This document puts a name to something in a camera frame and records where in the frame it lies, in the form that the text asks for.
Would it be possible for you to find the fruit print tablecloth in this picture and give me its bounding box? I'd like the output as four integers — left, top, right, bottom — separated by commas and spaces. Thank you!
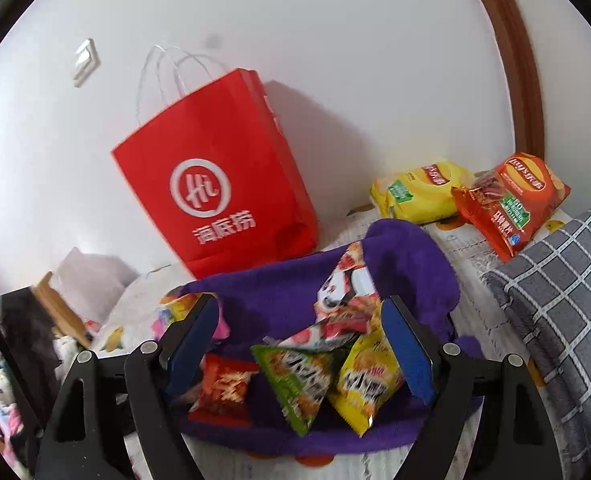
90, 205, 576, 480

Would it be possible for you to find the white wall switch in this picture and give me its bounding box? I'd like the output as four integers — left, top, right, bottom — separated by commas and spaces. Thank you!
72, 37, 101, 88

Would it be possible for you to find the yellow and pink snack packet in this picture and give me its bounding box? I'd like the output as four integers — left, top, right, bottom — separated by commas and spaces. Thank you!
158, 292, 231, 346

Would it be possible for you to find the brown door frame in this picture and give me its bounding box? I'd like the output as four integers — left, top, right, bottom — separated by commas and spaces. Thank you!
460, 0, 546, 166

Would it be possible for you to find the yellow chips bag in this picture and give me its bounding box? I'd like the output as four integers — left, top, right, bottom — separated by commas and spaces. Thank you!
370, 157, 476, 226

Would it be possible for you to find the pale cardboard box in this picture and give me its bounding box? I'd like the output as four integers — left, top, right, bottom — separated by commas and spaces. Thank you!
32, 247, 141, 351

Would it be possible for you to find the red paper bag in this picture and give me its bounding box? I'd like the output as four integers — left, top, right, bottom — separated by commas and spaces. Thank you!
111, 45, 320, 281

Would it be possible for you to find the red chips bag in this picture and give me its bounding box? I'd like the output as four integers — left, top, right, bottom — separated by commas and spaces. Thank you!
450, 152, 572, 263

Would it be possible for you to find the green triangular snack packet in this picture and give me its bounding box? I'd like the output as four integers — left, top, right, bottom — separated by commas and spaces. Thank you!
250, 344, 351, 437

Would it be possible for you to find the grey checked cloth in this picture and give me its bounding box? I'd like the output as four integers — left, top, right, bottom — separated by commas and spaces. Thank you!
480, 200, 591, 461

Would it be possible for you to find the dark furniture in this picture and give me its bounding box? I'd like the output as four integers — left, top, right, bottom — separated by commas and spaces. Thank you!
0, 287, 61, 461

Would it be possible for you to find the panda print snack packet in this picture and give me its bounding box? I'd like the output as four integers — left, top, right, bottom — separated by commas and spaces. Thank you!
315, 242, 382, 331

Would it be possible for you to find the red square snack packet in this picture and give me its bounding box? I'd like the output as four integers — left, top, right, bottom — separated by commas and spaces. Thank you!
188, 353, 261, 428

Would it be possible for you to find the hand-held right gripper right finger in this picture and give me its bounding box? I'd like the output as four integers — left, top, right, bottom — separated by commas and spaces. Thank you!
380, 295, 563, 480

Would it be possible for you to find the yellow triangular snack packet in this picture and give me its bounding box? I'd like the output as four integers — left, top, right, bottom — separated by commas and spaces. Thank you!
325, 330, 409, 437

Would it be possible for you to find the purple towel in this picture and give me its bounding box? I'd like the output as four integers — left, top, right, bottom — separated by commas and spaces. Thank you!
175, 218, 486, 461

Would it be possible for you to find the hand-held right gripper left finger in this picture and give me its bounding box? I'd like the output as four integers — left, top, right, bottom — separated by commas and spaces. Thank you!
35, 292, 221, 480

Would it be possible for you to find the red and white snack packet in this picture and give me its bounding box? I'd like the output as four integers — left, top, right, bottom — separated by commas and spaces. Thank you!
278, 310, 376, 353

